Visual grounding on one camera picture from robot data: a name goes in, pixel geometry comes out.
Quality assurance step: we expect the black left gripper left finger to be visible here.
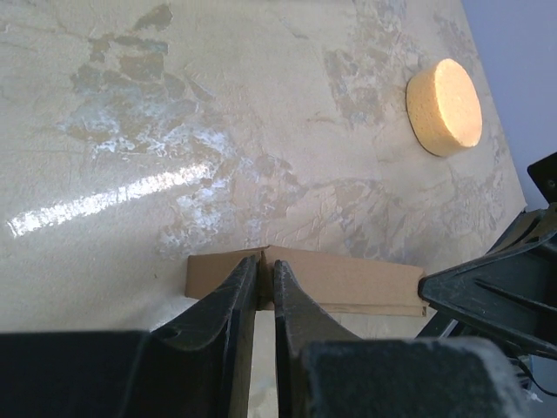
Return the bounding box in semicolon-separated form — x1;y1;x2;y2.
1;256;258;417

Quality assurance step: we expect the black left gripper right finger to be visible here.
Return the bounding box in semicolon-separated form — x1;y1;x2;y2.
273;260;529;417

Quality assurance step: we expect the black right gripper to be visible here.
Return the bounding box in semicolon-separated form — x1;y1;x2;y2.
418;152;556;360

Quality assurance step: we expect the brown cardboard box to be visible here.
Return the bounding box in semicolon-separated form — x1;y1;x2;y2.
185;246;426;317

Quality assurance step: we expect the round yellow sponge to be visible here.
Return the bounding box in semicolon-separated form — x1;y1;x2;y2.
406;58;483;157

